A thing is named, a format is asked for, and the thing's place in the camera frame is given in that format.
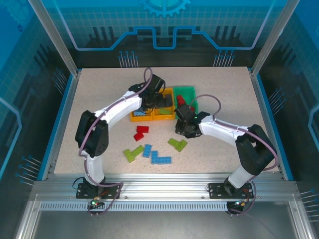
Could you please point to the aluminium frame post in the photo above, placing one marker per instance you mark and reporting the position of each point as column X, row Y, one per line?
column 274, row 37
column 54, row 37

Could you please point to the aluminium side rail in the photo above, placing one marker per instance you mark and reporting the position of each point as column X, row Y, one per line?
column 269, row 112
column 71, row 94

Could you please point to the yellow plastic bin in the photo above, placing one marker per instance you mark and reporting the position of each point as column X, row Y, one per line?
column 169, row 92
column 142, row 118

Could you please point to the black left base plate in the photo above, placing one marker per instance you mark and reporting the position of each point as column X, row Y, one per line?
column 82, row 193

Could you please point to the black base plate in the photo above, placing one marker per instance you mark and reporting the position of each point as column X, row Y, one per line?
column 215, row 191
column 82, row 193

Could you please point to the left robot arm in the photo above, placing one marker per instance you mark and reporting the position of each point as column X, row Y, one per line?
column 96, row 129

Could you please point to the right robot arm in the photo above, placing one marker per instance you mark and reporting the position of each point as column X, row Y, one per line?
column 256, row 152

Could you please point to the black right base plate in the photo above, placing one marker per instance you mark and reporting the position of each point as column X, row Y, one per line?
column 215, row 191

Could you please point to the aluminium mounting rail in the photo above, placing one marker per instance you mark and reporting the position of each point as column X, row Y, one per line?
column 162, row 184

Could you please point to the small circuit board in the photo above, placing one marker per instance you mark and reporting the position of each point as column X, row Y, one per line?
column 94, row 203
column 240, row 203

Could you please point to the tall red lego brick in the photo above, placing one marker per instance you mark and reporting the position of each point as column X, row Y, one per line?
column 181, row 99

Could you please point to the long blue lego brick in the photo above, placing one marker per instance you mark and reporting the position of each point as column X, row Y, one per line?
column 165, row 160

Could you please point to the long green lego brick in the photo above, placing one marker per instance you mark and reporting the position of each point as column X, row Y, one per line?
column 165, row 111

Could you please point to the green plastic bin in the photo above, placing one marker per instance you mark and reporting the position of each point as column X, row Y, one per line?
column 189, row 93

